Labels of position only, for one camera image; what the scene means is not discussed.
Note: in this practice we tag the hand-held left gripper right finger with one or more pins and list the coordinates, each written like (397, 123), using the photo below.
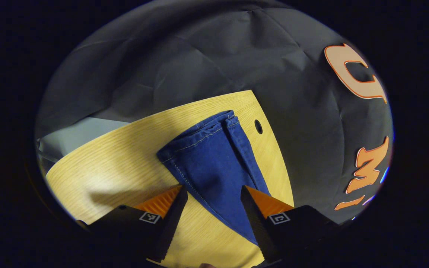
(259, 227)

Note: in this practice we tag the blue denim jeans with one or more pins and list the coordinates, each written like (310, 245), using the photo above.
(214, 160)

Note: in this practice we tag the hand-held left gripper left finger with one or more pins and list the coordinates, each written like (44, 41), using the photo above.
(171, 223)

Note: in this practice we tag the black backdrop cloth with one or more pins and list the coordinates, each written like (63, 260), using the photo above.
(199, 56)

